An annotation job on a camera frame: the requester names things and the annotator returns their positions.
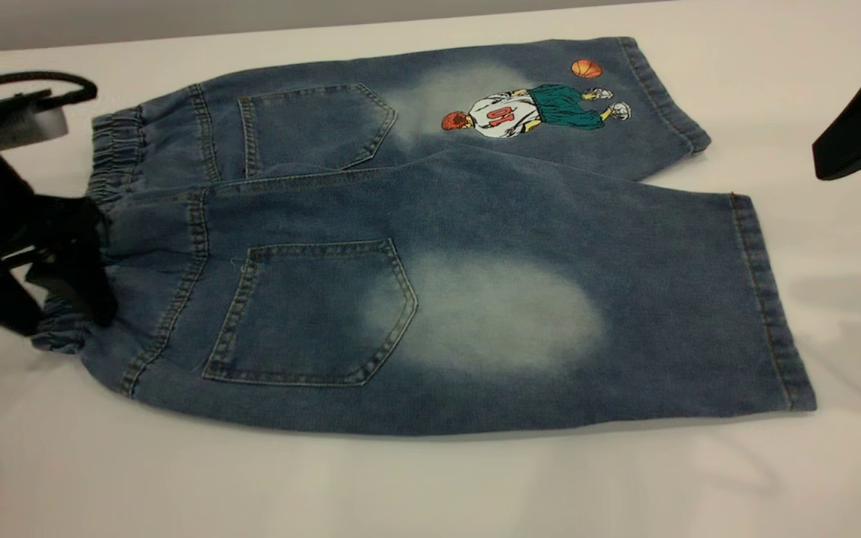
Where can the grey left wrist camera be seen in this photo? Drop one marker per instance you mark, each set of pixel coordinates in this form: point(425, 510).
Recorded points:
point(38, 128)

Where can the blue denim shorts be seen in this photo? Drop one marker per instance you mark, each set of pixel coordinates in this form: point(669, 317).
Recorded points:
point(513, 224)

